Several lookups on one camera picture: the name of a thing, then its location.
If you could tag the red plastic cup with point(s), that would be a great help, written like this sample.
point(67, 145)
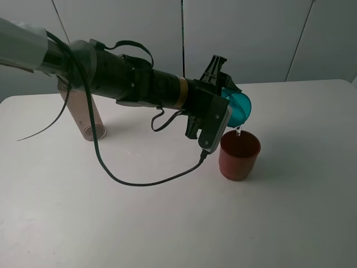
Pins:
point(238, 154)

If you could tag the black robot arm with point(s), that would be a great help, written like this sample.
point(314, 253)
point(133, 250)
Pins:
point(130, 81)

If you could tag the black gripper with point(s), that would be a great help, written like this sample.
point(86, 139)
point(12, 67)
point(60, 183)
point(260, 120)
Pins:
point(201, 92)

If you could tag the clear brown plastic bottle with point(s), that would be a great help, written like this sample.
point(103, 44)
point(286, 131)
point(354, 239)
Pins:
point(78, 107)

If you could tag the teal translucent plastic cup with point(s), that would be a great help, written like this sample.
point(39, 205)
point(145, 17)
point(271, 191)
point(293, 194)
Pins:
point(240, 105)

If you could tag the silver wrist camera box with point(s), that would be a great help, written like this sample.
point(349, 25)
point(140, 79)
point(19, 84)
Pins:
point(215, 123)

